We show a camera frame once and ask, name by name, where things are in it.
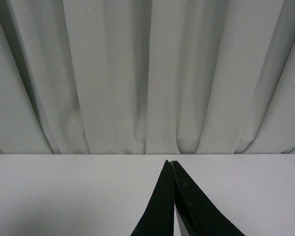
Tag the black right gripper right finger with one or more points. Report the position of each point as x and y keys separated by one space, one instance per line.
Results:
x=196 y=214

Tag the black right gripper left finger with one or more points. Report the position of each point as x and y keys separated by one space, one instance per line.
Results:
x=158 y=218

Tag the grey pleated curtain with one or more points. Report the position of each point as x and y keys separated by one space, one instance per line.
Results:
x=147 y=76

